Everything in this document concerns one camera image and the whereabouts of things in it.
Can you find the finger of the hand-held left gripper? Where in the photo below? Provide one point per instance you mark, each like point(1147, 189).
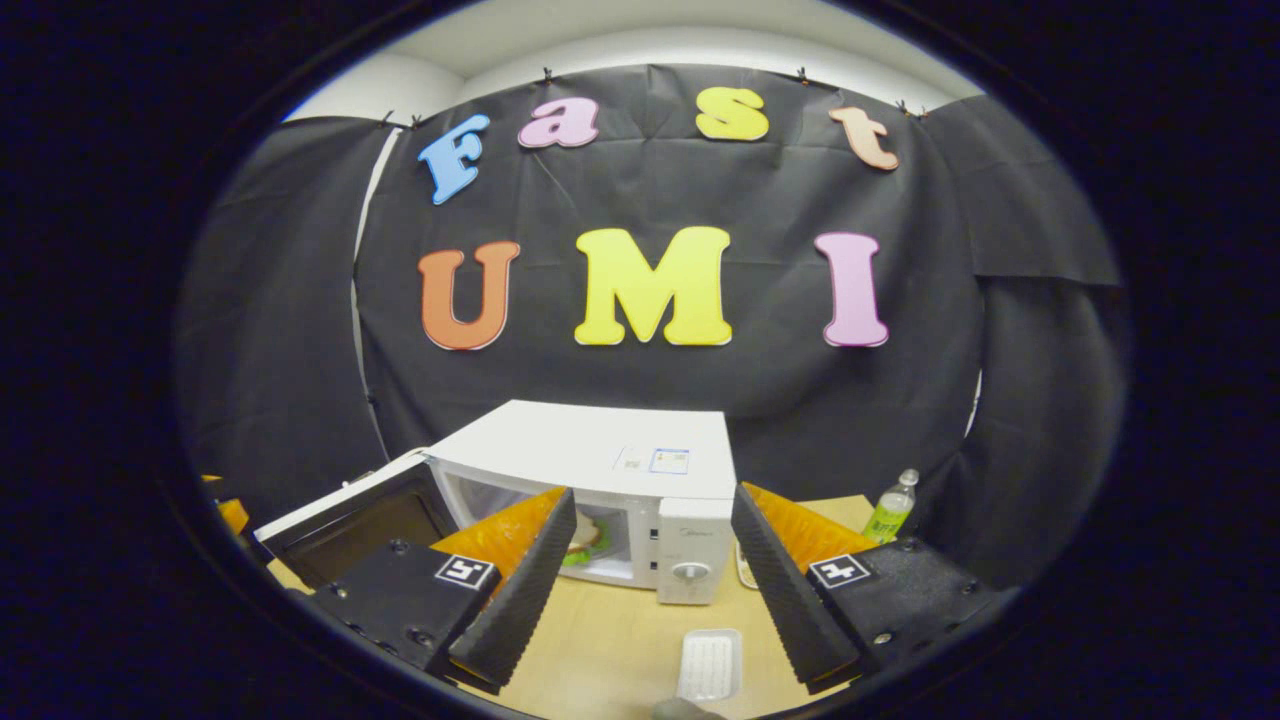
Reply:
point(232, 512)

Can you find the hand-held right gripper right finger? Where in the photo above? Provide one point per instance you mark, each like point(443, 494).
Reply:
point(790, 600)

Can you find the sandwich with lettuce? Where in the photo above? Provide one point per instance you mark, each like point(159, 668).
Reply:
point(585, 538)

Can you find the white microwave oven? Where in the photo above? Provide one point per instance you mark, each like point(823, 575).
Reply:
point(590, 450)

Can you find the white ribbed tray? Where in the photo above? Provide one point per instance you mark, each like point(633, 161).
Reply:
point(710, 665)

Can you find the black backdrop cloth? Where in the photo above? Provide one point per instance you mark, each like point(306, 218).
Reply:
point(800, 380)

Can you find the green drink bottle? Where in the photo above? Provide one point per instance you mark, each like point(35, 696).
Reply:
point(890, 512)

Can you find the divided plate of grains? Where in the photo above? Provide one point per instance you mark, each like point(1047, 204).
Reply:
point(746, 570)

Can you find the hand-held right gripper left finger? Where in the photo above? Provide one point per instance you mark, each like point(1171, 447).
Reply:
point(525, 600)

